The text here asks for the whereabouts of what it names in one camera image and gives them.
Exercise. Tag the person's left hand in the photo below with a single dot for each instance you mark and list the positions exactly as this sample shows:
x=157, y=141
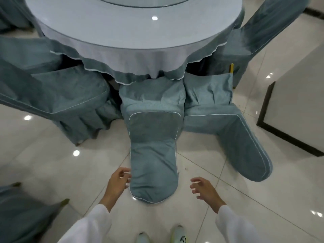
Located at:
x=116, y=187

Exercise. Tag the person's right hand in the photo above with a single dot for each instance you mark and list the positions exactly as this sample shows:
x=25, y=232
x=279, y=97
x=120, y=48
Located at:
x=208, y=194

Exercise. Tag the person's right forearm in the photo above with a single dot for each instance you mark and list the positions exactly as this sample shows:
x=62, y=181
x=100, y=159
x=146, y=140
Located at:
x=235, y=227

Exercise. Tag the person's left forearm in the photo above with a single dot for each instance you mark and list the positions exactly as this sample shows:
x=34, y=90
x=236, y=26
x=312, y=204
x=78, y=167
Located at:
x=86, y=225

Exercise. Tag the person's right shoe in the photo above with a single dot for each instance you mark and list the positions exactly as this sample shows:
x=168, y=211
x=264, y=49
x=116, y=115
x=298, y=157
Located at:
x=179, y=234

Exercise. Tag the person's shoe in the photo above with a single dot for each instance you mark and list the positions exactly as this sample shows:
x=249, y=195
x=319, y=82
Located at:
x=143, y=237
x=179, y=234

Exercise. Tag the person's left shoe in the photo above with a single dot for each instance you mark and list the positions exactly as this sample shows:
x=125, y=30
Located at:
x=143, y=237

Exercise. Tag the round white clothed table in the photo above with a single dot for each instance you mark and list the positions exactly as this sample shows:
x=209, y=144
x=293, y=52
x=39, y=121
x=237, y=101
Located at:
x=126, y=30

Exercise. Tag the round glass turntable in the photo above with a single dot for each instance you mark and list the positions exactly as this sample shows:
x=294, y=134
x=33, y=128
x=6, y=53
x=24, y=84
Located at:
x=141, y=1

